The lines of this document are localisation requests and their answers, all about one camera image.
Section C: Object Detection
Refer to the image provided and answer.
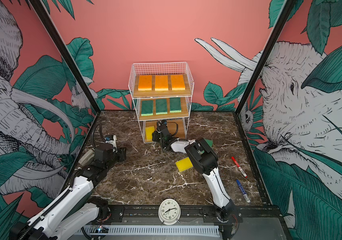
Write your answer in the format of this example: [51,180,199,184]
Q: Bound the orange sponge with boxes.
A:
[155,75,169,91]
[138,75,152,91]
[170,75,186,91]

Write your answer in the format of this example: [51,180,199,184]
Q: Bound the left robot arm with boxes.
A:
[9,124,127,240]

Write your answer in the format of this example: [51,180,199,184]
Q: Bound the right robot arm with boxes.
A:
[152,121,235,222]

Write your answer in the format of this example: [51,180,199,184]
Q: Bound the red and blue marker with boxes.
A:
[236,180,251,203]

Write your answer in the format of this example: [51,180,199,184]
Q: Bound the white slotted cable duct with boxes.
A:
[84,225,221,237]

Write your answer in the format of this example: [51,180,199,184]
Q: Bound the grey block by wall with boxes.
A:
[78,149,95,167]

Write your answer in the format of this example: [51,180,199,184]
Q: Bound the white alarm clock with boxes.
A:
[158,199,181,226]

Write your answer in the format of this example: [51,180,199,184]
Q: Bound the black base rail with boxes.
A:
[104,205,284,225]

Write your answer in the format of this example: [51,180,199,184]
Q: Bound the red marker pen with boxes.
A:
[232,157,248,179]

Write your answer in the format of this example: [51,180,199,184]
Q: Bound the yellow sponge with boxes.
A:
[176,158,193,173]
[145,126,155,142]

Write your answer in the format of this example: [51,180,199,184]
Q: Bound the green sponge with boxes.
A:
[155,99,168,115]
[141,100,153,116]
[169,98,182,113]
[205,139,213,147]

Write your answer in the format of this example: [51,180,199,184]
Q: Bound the white wire three-tier shelf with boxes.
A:
[128,62,195,143]

